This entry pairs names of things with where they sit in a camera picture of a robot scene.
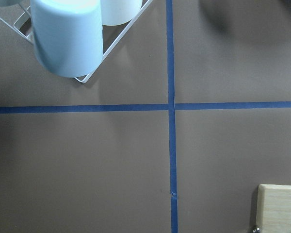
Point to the white cup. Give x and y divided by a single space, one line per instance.
118 12

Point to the light blue cup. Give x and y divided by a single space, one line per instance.
67 35

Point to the bamboo cutting board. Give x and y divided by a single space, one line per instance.
274 208

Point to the white wire cup rack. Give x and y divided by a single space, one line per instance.
22 27

